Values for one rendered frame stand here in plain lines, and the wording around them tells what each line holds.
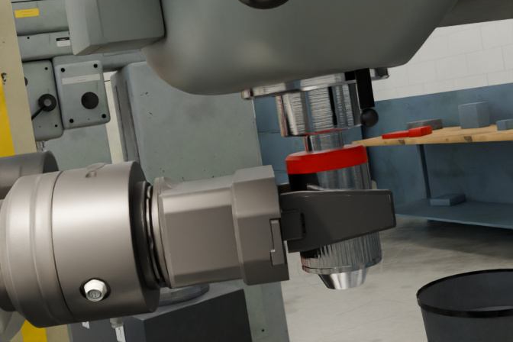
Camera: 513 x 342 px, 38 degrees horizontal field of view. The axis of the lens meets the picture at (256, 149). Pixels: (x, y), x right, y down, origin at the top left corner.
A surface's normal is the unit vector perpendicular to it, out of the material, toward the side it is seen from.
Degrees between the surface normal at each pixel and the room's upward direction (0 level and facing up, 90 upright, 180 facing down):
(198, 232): 90
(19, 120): 90
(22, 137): 90
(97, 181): 34
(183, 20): 104
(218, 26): 116
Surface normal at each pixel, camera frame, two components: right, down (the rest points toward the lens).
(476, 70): -0.90, 0.16
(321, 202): 0.00, 0.05
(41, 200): -0.10, -0.66
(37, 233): -0.05, -0.32
